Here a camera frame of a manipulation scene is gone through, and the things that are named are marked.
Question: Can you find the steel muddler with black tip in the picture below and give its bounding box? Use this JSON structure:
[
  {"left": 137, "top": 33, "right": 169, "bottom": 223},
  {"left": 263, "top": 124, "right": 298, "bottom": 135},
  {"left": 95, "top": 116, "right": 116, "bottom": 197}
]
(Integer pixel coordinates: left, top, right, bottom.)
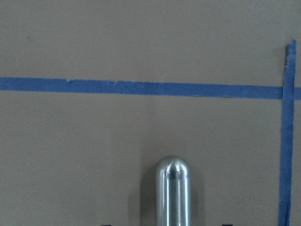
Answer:
[{"left": 155, "top": 156, "right": 191, "bottom": 226}]

